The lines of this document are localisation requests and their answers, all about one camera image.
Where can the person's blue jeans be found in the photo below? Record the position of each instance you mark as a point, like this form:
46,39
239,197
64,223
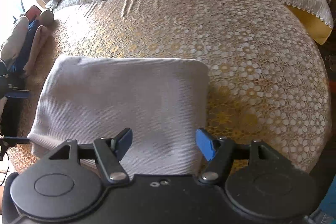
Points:
326,203

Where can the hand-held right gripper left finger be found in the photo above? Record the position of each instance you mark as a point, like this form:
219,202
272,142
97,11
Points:
123,144

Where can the pile of folded clothes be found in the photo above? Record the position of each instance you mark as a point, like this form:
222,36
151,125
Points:
21,40

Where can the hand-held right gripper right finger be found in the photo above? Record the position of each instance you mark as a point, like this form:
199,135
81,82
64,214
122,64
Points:
206,144

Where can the white pants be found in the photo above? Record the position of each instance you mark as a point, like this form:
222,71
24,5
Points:
118,95

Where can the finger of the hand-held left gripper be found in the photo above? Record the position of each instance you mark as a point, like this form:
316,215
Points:
15,138
15,95

